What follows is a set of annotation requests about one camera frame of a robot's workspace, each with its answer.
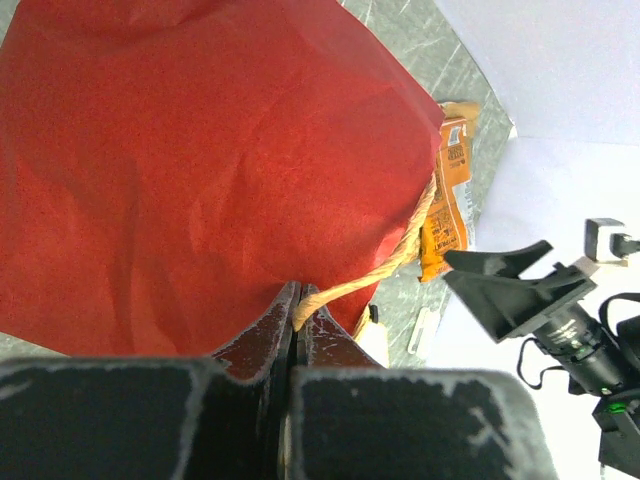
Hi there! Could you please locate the red paper bag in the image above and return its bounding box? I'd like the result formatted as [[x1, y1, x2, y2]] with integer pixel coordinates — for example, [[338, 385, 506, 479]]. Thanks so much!
[[1, 1, 443, 355]]

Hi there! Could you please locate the white whiteboard eraser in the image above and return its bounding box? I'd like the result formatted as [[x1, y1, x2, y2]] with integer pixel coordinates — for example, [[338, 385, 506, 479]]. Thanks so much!
[[407, 307, 441, 360]]

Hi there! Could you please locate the small whiteboard orange frame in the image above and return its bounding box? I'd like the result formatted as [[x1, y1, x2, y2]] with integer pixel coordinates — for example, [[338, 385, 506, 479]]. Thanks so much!
[[354, 304, 390, 368]]

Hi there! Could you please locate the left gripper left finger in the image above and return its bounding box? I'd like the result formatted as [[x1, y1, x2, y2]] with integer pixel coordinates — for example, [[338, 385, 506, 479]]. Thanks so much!
[[1, 283, 300, 479]]

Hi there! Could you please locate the orange striped snack packet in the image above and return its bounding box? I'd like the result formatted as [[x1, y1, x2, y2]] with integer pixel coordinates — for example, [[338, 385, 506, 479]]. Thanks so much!
[[420, 117, 475, 283]]

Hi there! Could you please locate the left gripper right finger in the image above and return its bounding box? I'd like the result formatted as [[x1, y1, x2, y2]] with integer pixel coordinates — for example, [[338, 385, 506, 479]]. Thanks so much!
[[287, 307, 557, 479]]

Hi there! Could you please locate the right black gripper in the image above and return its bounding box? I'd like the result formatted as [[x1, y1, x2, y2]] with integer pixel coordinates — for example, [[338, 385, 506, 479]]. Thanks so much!
[[444, 240, 639, 395]]

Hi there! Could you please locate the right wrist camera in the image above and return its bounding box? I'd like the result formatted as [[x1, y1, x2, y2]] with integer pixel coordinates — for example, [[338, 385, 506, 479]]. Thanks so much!
[[584, 218, 639, 263]]

